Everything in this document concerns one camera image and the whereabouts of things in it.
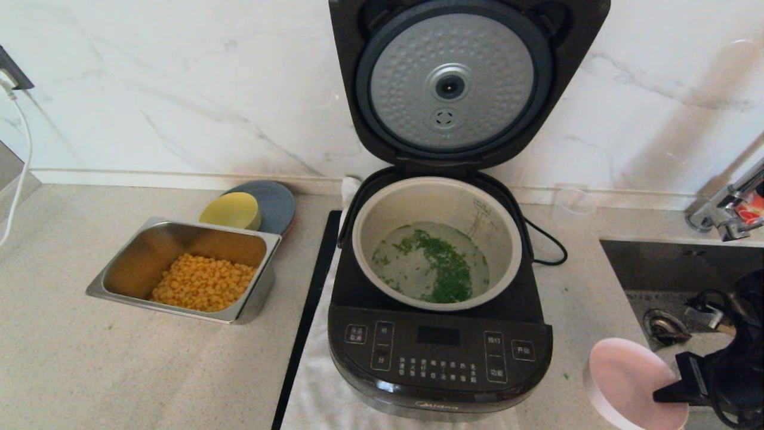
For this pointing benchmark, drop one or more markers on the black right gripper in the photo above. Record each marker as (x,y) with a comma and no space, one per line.
(695,376)

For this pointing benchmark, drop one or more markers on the white round bowl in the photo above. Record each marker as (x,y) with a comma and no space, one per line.
(627,382)

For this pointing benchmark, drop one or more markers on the chopped green vegetables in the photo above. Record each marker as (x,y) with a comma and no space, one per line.
(447,269)

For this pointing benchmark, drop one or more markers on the black rice cooker lid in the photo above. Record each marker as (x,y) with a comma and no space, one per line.
(349,36)

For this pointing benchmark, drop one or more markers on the black rice cooker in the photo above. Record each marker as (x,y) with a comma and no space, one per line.
(439,352)

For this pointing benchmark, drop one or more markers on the grey inner pot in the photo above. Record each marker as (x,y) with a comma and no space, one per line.
(418,203)

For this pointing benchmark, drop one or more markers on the white towel under cooker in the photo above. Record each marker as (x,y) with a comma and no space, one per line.
(310,388)

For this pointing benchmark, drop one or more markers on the yellow small bowl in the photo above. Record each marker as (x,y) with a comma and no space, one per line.
(230,210)

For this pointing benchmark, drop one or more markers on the metal sink drain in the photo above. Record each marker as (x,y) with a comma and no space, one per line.
(659,325)

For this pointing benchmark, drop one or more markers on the stainless steel sink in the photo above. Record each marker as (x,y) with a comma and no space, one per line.
(662,266)

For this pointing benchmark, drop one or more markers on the chrome faucet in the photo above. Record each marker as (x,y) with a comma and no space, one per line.
(725,218)

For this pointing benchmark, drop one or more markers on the red-orange small item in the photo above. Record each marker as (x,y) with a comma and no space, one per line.
(751,209)

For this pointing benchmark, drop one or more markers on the clear glass cup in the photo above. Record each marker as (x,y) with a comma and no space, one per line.
(573,206)

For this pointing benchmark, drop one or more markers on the blue-grey round plate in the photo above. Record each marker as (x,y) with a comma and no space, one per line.
(277,206)

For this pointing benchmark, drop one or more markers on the yellow corn kernels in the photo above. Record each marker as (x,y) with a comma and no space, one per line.
(203,283)

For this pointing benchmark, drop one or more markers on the stainless steel tray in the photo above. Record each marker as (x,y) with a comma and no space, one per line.
(137,263)

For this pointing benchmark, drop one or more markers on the grey appliance edge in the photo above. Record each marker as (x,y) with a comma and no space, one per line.
(9,173)

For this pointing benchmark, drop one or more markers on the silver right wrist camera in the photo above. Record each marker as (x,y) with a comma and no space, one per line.
(704,315)

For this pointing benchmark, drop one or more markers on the black wall socket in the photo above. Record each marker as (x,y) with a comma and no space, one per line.
(15,74)

